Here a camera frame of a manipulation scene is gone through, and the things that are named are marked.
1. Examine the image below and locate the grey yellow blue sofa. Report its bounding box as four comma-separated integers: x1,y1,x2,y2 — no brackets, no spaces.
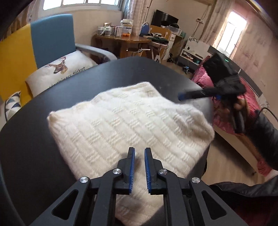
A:
0,14,118,109

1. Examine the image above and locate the wooden bed base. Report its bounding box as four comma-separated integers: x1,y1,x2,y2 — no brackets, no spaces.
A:
214,124,261,174

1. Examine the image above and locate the person's right hand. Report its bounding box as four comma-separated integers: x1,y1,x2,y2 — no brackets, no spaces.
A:
217,96,249,134

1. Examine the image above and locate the black flat television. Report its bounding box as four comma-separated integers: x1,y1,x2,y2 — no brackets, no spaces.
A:
150,10,179,27

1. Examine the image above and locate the group of jars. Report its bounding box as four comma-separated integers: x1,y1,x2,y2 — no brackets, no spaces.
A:
97,23,115,36

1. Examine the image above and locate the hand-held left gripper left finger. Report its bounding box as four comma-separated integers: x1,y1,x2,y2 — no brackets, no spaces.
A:
29,147,136,226

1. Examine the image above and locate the metal chair with clothes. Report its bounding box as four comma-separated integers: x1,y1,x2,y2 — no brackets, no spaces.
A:
150,41,169,63

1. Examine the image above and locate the small bright window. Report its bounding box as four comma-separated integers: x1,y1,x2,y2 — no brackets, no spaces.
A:
217,11,248,57

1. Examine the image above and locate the light wooden desk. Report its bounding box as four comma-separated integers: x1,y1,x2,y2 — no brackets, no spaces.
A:
150,25,185,61

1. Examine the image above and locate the brown wooden table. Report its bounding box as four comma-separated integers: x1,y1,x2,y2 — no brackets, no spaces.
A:
91,34,152,59

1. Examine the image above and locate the cream knitted sweater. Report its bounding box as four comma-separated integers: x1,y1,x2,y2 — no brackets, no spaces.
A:
47,81,215,226

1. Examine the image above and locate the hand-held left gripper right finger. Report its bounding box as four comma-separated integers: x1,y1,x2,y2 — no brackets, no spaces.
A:
144,147,248,226

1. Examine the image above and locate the white deer print cushion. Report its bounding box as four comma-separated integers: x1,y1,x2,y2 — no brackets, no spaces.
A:
25,50,98,97

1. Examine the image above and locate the white shelf unit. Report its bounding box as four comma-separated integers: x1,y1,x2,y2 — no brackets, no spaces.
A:
178,36,212,66

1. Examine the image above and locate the patterned beige curtain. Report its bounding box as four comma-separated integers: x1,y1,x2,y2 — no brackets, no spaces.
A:
10,0,44,35
201,0,231,44
123,0,152,36

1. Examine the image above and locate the black cable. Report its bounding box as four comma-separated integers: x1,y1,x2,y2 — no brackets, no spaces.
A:
259,107,278,122

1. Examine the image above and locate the stack of white boxes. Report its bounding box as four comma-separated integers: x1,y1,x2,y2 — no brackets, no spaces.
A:
120,19,134,35

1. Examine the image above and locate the dark clothes pile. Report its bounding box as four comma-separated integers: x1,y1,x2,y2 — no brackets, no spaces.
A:
144,33,170,43

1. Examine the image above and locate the person's right forearm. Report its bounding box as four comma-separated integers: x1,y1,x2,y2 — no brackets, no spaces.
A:
245,112,278,170

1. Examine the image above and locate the large sliding window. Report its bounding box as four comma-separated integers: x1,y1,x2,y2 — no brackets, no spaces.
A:
42,0,121,11

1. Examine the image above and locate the pink ruffled quilt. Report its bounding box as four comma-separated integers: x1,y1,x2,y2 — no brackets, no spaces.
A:
191,56,278,176

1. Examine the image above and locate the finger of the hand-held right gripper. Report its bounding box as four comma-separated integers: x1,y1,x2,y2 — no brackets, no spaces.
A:
178,88,220,101

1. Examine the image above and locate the blue folding chair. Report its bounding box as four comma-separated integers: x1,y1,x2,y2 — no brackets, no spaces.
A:
140,22,151,36

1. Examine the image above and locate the person's black jacket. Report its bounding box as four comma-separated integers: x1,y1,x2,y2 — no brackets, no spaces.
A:
208,181,278,226

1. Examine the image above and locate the geometric print cushion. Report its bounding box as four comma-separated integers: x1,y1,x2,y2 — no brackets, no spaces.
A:
4,91,22,122

